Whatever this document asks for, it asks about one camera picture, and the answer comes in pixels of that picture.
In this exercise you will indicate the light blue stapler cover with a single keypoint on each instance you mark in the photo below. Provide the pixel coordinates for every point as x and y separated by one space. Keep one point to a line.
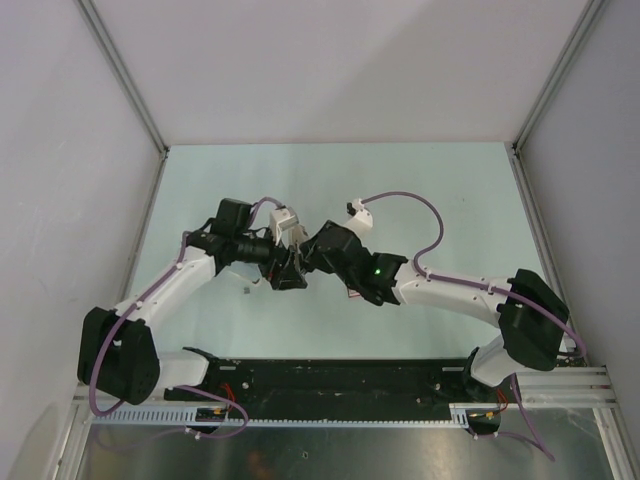
248 272

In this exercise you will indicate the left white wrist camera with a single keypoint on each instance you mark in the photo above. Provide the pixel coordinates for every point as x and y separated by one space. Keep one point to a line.
284 226

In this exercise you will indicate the grey slotted cable duct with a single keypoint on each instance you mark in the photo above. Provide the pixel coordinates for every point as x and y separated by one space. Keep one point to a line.
455 415

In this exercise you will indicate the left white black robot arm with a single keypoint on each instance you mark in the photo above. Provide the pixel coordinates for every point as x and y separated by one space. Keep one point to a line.
118 353

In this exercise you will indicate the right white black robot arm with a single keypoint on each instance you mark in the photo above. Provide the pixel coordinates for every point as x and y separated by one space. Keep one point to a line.
529 316

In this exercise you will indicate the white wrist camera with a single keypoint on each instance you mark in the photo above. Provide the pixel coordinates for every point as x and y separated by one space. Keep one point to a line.
360 219
284 226

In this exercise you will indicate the left aluminium corner post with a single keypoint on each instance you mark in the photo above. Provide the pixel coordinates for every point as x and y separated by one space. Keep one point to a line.
115 61

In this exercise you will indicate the aluminium corner post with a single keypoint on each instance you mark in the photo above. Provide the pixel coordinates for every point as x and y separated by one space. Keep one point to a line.
115 61
575 43

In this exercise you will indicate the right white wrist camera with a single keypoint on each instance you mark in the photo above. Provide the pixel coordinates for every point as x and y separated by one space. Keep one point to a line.
360 219

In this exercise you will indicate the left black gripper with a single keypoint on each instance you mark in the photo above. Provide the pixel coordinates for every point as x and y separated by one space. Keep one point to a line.
285 276

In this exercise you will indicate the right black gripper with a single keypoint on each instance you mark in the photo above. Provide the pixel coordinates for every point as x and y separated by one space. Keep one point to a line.
310 253

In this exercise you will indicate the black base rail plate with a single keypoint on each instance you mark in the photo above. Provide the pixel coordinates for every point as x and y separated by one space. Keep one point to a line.
351 389

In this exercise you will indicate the right aluminium corner post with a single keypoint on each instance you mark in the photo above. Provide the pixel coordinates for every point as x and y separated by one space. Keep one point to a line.
575 43

